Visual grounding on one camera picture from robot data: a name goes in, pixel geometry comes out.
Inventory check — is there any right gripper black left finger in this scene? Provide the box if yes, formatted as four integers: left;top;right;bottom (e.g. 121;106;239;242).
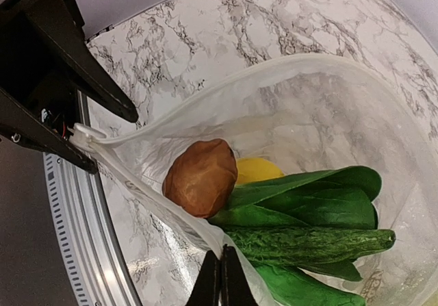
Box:
191;251;221;306

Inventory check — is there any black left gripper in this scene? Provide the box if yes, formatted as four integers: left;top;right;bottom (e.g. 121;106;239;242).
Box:
1;0;139;174

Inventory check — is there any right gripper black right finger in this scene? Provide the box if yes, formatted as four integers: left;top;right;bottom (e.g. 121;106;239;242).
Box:
221;244;258;306

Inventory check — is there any light green leafy vegetable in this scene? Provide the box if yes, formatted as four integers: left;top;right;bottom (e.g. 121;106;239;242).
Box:
252;262;366;306

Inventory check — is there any dark green cucumber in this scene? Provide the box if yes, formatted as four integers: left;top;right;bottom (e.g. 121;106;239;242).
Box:
225;227;396;266

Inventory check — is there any brown potato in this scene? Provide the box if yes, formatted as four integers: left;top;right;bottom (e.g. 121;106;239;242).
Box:
162;138;237;218

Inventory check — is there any yellow lemon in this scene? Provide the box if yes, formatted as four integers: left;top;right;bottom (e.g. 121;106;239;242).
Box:
236;157;284;185

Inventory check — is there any green white bok choy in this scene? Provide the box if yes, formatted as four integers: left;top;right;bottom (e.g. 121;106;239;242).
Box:
209;166;382;229

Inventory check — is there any clear zip top bag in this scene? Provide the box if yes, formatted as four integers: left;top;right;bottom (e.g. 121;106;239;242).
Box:
71;54;437;305

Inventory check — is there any aluminium front frame rail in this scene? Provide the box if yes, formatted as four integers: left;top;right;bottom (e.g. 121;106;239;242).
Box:
42;90;143;306

